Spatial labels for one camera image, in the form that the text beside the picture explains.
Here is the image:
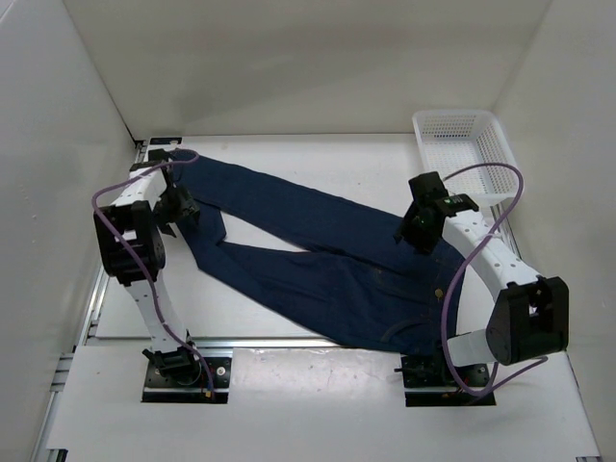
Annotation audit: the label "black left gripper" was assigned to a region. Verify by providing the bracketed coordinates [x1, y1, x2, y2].
[152, 184, 200, 236]

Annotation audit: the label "dark blue denim trousers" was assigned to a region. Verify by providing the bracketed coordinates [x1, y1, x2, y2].
[171, 149, 463, 355]

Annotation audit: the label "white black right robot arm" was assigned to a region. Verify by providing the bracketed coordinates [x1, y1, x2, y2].
[395, 171, 570, 397]

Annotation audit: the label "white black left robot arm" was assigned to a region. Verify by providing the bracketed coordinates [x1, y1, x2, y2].
[91, 148, 204, 386]

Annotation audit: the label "white perforated plastic basket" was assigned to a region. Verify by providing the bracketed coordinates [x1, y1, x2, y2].
[412, 110, 518, 207]

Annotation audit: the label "aluminium table edge rail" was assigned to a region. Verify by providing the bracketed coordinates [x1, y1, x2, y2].
[490, 200, 522, 258]

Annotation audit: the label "front aluminium rail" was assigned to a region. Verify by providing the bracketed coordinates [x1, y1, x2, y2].
[194, 337, 339, 349]

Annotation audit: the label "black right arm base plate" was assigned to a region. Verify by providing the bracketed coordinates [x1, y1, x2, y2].
[394, 355, 497, 408]

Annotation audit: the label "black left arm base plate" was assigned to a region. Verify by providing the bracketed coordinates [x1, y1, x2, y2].
[141, 356, 232, 404]

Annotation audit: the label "left aluminium frame rail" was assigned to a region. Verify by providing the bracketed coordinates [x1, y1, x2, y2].
[30, 266, 109, 461]

